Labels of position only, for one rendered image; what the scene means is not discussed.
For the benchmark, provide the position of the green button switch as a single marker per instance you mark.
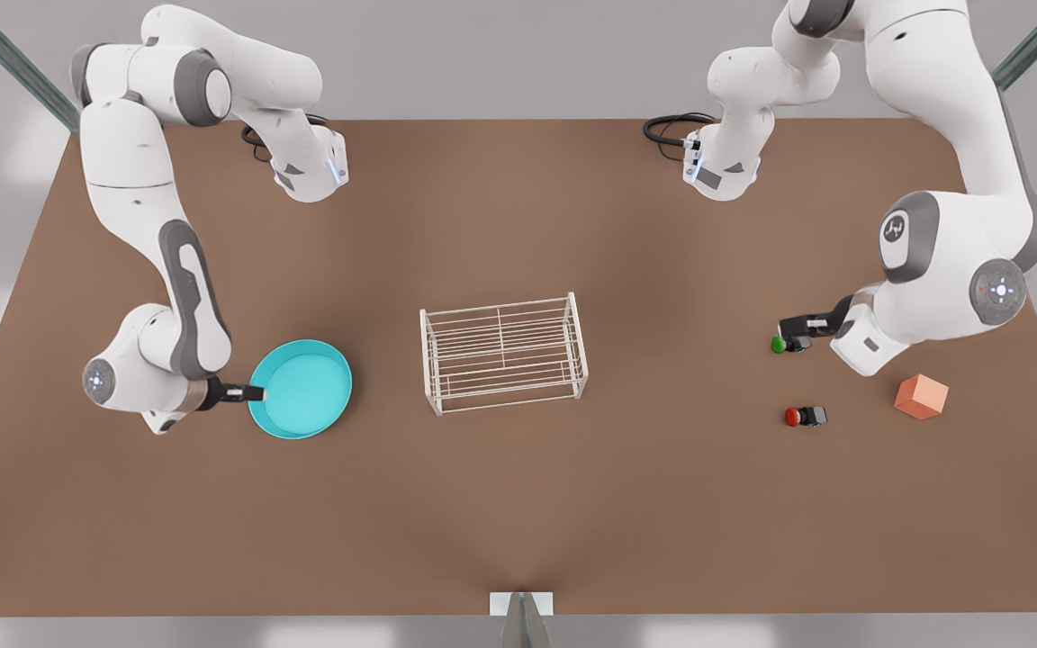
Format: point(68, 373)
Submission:
point(786, 343)

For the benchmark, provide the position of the red button switch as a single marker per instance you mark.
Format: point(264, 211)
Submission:
point(805, 416)

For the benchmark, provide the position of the orange cube block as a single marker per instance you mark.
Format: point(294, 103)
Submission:
point(921, 397)

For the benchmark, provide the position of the turquoise round plate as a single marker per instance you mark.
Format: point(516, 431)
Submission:
point(301, 389)

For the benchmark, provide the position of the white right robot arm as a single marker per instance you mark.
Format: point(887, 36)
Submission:
point(127, 171)

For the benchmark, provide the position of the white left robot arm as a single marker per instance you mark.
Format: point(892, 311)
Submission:
point(951, 135)

